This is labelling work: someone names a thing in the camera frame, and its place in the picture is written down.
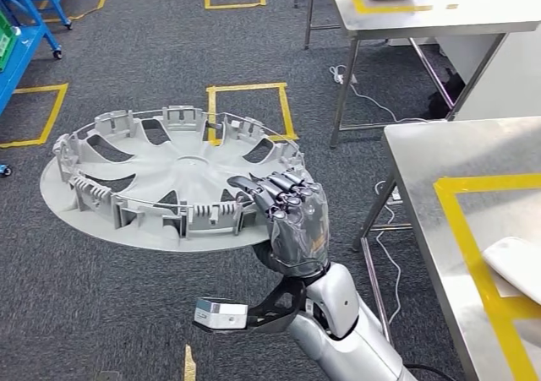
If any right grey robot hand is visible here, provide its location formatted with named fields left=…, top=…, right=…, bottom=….
left=227, top=168, right=331, bottom=279

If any grey plastic wheel hubcap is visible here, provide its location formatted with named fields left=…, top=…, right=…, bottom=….
left=39, top=106, right=316, bottom=253

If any steel workbench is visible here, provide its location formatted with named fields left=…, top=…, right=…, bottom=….
left=353, top=116, right=541, bottom=381

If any white plastic body part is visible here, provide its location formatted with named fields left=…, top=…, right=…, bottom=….
left=483, top=237, right=541, bottom=307

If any black bag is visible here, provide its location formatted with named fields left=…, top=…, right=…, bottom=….
left=424, top=68, right=465, bottom=121

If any steel table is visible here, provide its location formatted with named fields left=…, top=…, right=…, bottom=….
left=293, top=0, right=541, bottom=149

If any green plastic crate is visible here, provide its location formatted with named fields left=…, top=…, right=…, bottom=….
left=0, top=11, right=18, bottom=73

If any white cable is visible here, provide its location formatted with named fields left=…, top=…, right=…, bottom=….
left=374, top=179, right=403, bottom=326
left=329, top=64, right=428, bottom=125

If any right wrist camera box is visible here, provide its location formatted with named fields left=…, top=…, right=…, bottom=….
left=193, top=298, right=249, bottom=333

